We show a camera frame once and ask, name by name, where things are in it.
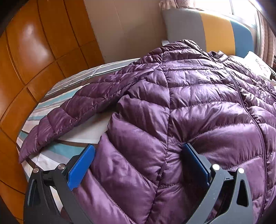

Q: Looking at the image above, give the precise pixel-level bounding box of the orange wooden wardrobe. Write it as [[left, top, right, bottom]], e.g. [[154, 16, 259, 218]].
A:
[[1, 1, 104, 223]]

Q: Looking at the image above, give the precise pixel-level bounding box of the purple quilted down jacket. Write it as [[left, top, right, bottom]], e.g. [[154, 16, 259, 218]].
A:
[[19, 40, 275, 223]]

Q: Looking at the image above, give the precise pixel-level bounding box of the grey yellow blue headboard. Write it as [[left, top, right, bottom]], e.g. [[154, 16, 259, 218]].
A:
[[162, 8, 254, 58]]

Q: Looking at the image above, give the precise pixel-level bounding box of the white embroidered pillow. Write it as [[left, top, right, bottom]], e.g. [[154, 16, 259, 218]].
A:
[[244, 51, 275, 81]]

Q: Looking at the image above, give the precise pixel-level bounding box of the bright window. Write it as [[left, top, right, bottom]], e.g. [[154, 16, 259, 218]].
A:
[[191, 0, 258, 27]]

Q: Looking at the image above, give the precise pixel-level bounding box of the striped bed sheet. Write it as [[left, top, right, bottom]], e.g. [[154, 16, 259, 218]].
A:
[[16, 57, 141, 216]]

